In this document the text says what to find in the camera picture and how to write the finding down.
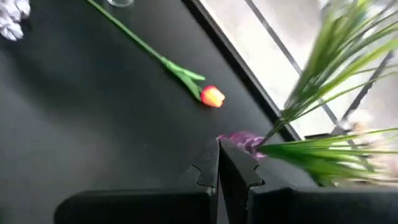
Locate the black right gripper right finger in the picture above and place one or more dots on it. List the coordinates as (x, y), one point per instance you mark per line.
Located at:
(311, 208)

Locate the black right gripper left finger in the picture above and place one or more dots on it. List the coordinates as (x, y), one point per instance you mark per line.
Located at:
(155, 208)

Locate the white artificial flower bunch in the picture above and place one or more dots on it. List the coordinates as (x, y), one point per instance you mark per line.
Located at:
(12, 21)
(329, 62)
(311, 155)

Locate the orange tulip green stem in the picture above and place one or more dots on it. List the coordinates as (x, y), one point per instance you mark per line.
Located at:
(213, 96)

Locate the pink ribbed glass vase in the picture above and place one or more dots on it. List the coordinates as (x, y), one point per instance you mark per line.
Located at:
(245, 140)

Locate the clear glass vase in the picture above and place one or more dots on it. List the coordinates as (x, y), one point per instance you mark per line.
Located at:
(120, 2)

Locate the black aluminium table frame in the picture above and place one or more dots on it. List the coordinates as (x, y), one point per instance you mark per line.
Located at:
(241, 68)

